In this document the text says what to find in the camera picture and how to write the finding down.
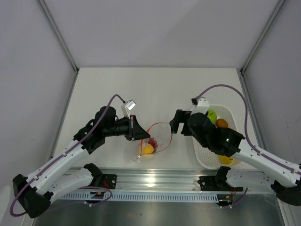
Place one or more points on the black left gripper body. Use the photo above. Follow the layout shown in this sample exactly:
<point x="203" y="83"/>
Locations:
<point x="130" y="135"/>

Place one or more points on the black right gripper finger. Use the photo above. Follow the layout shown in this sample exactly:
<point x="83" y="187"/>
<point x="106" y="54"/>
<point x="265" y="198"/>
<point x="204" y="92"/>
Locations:
<point x="178" y="118"/>
<point x="185" y="130"/>

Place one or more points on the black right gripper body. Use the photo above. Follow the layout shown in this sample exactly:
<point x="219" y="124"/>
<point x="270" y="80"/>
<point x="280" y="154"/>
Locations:
<point x="185" y="114"/>

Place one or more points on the red grape bunch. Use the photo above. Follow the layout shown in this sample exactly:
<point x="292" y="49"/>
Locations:
<point x="153" y="143"/>

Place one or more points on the orange fruit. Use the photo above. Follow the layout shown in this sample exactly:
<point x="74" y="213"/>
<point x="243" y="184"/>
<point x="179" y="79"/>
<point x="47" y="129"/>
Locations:
<point x="145" y="149"/>

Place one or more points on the clear orange zip top bag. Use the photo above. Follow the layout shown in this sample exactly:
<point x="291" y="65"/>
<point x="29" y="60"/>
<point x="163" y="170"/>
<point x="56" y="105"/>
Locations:
<point x="161" y="132"/>

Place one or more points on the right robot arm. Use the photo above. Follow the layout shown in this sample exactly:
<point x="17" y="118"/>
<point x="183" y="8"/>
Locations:
<point x="281" y="176"/>

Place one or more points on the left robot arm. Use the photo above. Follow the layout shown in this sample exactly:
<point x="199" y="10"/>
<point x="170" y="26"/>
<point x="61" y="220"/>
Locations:
<point x="38" y="190"/>

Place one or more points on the green apple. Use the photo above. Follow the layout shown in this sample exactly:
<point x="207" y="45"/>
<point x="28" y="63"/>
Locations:
<point x="212" y="116"/>

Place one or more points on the brown kiwi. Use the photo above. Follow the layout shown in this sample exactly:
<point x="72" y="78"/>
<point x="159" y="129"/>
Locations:
<point x="221" y="123"/>

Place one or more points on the yellow lemon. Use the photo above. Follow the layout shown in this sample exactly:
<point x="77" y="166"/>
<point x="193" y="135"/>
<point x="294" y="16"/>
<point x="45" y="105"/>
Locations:
<point x="226" y="160"/>

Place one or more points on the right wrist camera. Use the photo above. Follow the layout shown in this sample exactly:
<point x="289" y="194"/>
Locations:
<point x="200" y="105"/>

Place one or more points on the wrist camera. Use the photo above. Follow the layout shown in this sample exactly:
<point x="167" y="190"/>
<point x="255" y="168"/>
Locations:
<point x="127" y="107"/>
<point x="200" y="105"/>

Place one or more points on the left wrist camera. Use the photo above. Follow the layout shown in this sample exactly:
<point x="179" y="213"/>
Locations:
<point x="127" y="107"/>

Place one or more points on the aluminium front rail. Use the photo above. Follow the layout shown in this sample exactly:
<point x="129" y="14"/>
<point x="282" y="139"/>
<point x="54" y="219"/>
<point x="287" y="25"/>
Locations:
<point x="158" y="180"/>

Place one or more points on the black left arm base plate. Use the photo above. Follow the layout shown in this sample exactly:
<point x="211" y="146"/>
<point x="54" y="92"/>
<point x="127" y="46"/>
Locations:
<point x="108" y="181"/>

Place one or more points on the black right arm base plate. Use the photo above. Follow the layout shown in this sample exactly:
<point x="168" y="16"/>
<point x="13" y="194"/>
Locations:
<point x="213" y="183"/>

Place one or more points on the white slotted cable duct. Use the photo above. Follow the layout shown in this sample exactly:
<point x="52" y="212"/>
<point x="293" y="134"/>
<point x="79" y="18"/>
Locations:
<point x="141" y="197"/>

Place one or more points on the right aluminium frame post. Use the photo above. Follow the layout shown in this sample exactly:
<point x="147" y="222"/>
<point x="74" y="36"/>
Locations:
<point x="272" y="19"/>

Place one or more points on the aluminium frame post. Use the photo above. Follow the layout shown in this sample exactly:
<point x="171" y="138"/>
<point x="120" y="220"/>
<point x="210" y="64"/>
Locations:
<point x="272" y="19"/>
<point x="57" y="34"/>

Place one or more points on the left aluminium frame post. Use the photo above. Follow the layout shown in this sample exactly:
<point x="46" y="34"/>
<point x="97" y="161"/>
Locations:
<point x="57" y="34"/>

